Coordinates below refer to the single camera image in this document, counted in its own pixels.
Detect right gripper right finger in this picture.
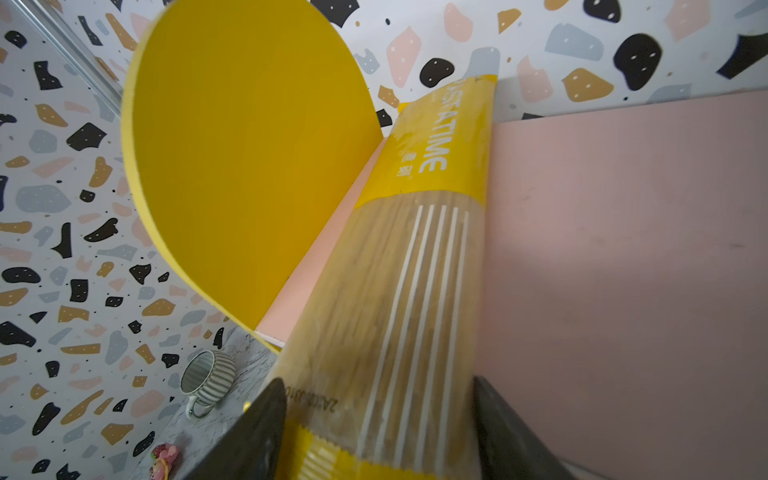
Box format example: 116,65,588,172
473,376,576,480

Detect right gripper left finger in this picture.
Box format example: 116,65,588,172
185,378,287,480

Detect yellow Pastatime spaghetti bag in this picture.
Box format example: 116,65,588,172
272,75,497,479

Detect pink upper shelf board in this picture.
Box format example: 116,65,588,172
254,89,768,480

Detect yellow shelf unit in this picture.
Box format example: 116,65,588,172
121,1,382,331

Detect white ribbed ceramic cup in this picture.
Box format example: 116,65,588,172
180,350,236,420

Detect small pink yellow toy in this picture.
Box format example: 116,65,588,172
149,443,180,480

